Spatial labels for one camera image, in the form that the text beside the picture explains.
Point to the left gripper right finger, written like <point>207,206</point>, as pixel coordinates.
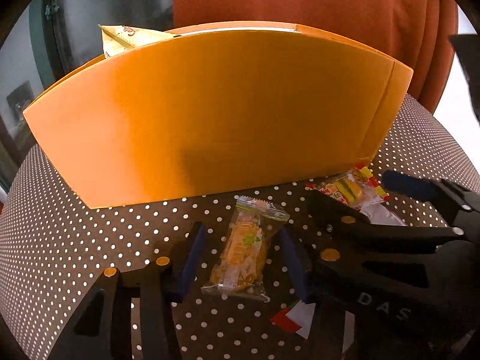
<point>300,269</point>

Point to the clear orange candy packet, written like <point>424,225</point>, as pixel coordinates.
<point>239,271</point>

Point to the orange red curtain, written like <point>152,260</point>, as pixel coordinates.
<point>415,32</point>

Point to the small burger gummy packet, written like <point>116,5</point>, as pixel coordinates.
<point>355,188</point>

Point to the white red snack bag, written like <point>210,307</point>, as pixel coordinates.
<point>297,318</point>

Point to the brown polka dot tablecloth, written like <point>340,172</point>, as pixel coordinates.
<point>53,247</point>

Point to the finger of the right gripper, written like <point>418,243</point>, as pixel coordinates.
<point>344,224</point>
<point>457,205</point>

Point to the orange cardboard box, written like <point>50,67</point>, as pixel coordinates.
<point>217,108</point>

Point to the large yellow chip bag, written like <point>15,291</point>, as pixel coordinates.
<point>118,39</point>

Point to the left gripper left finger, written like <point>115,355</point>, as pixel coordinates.
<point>100,327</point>

